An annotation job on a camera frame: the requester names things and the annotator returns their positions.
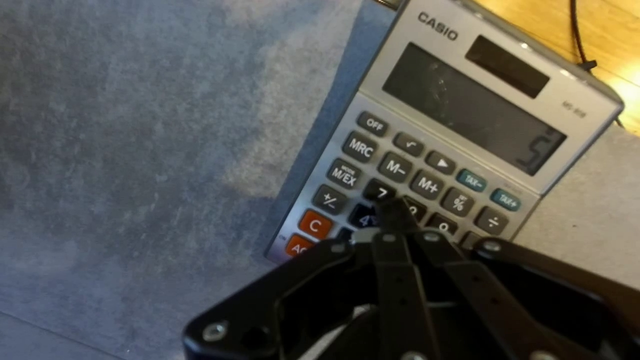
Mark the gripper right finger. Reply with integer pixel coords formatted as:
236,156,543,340
406,215,640,360

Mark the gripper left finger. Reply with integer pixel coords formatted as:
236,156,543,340
182,197,442,360

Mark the black cable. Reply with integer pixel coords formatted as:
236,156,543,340
569,0,626,129

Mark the silver desktop calculator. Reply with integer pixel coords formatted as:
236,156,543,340
264,0,626,264

